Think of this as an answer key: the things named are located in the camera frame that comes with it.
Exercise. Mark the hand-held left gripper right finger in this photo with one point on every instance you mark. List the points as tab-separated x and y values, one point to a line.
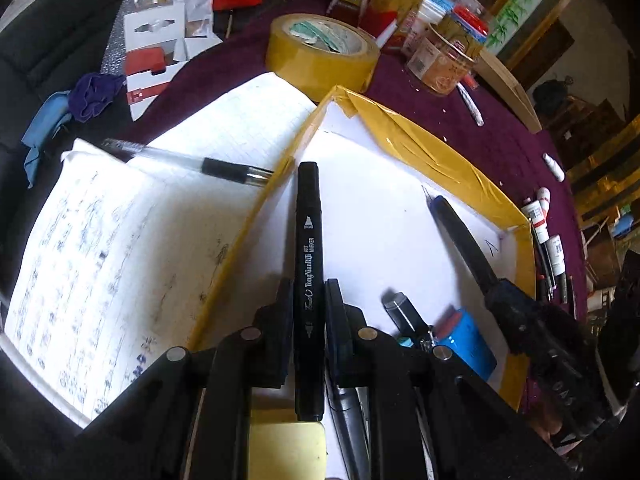
334	335

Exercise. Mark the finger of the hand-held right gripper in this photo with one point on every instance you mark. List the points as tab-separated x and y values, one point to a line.
460	240

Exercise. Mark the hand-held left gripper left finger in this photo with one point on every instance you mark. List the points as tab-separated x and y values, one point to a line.
285	340

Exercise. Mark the pile of black markers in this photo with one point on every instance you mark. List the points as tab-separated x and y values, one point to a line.
564	292

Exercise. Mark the black marker teal cap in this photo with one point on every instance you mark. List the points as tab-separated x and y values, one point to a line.
400	312

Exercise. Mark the white pill bottle red band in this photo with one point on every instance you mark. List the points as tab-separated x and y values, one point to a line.
534	220

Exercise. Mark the black art marker white print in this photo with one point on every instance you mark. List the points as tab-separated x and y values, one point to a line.
310	260

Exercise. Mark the blue box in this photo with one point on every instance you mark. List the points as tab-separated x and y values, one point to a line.
467	347

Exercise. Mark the yellow tray with white lining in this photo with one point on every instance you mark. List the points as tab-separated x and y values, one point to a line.
380	200

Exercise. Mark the plain white pill bottle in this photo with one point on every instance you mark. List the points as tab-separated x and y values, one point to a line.
556	255

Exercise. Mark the white bottle orange cap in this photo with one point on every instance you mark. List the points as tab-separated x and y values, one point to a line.
543	202

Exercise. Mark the white squeeze bottle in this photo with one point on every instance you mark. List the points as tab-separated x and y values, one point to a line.
554	167

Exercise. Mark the small white tube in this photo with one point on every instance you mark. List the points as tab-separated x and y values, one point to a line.
471	105

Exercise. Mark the brown cardboard box lid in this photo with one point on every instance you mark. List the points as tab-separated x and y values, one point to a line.
515	90

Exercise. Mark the clear jar of orange snacks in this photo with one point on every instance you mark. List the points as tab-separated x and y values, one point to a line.
442	62

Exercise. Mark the open handwritten notebook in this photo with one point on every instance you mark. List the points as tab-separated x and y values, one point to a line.
125	260

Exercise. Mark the clear gel pen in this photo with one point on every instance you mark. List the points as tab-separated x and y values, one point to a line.
200	162

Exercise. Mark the red lid gold label jar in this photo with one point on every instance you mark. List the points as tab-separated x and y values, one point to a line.
467	22

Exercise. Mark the yellow tape roll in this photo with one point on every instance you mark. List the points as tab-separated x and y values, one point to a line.
320	67

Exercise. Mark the gold packet boxes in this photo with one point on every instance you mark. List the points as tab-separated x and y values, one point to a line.
390	7

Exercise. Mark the purple cloth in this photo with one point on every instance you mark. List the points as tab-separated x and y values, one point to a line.
95	95

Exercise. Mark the white cardboard packaging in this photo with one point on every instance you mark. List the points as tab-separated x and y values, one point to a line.
160	55

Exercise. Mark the black bag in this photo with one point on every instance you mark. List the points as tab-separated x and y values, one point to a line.
50	35

